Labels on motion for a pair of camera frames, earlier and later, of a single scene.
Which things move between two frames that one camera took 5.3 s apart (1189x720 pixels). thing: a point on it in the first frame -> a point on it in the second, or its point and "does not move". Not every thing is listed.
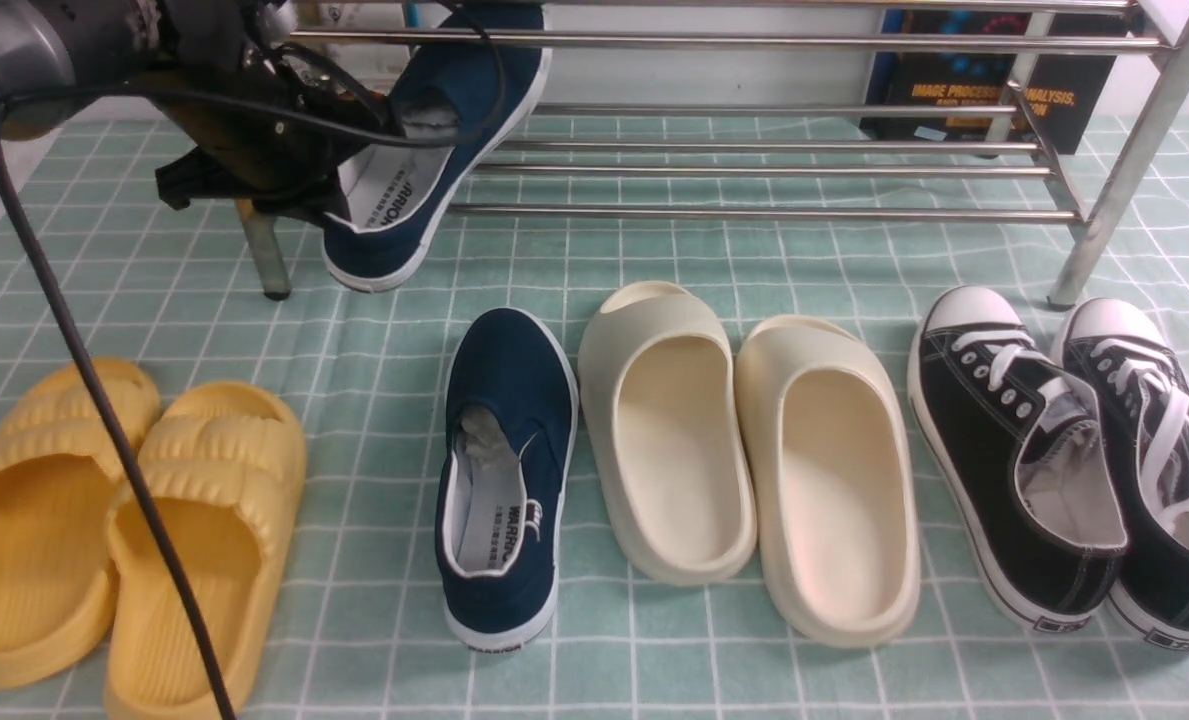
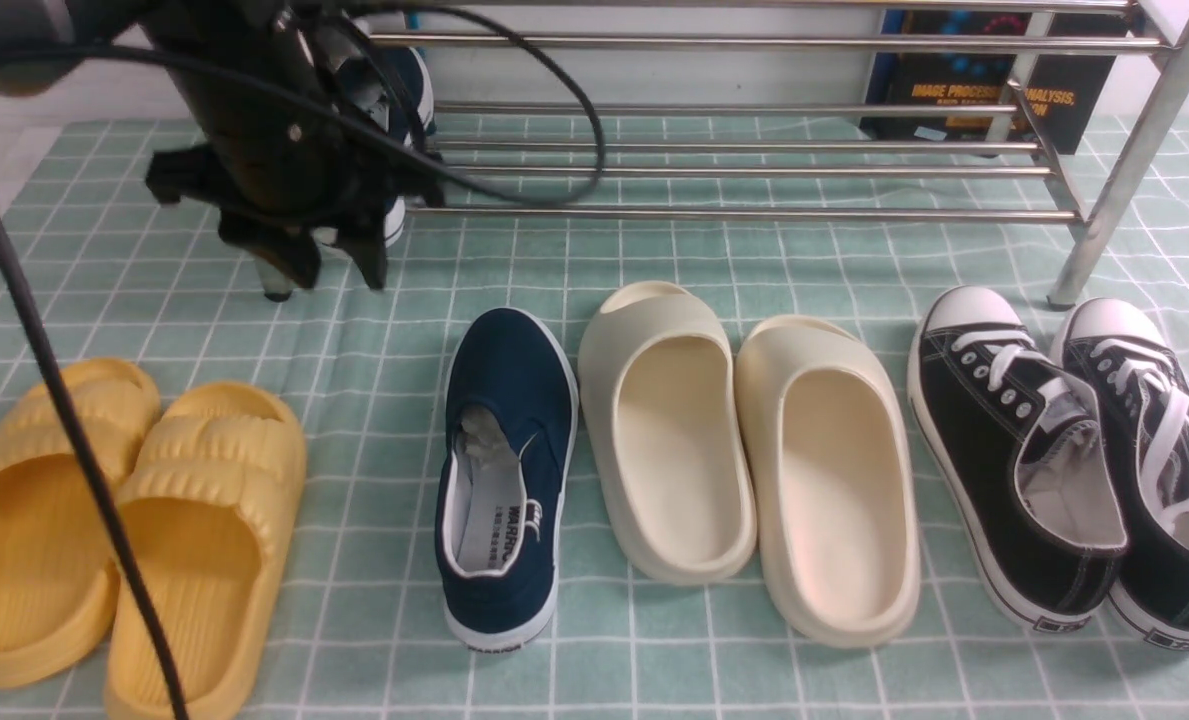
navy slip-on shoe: x=468 y=80 -> x=395 y=86
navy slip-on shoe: x=509 y=417 does not move
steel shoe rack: x=957 y=111 does not move
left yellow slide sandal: x=37 y=567 does not move
